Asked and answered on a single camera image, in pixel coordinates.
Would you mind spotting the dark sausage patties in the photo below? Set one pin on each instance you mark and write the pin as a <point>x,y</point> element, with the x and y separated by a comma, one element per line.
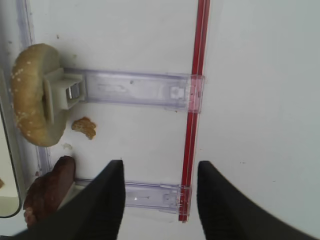
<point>47,192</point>

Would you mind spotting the white pusher block bun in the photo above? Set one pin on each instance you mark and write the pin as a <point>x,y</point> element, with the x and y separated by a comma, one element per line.
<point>62,91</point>

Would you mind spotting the sesame bun top rear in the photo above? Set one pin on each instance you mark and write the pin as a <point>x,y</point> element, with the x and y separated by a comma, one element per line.
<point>58,128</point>

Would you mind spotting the bread crumb piece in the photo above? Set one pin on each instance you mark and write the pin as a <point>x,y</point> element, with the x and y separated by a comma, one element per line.
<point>85,126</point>

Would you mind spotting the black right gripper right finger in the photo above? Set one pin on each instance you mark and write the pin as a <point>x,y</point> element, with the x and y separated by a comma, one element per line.
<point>277,211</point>

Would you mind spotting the right red rod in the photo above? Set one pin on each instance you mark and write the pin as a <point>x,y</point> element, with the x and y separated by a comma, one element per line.
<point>197,83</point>

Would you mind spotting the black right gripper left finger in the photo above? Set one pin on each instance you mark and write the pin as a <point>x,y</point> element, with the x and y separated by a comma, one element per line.
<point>95,213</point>

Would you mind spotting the cream metal tray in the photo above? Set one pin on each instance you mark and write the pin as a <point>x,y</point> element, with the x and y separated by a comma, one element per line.
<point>10,200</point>

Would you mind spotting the right lower clear crossbar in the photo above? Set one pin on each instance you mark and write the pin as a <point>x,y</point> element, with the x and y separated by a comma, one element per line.
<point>163,197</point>

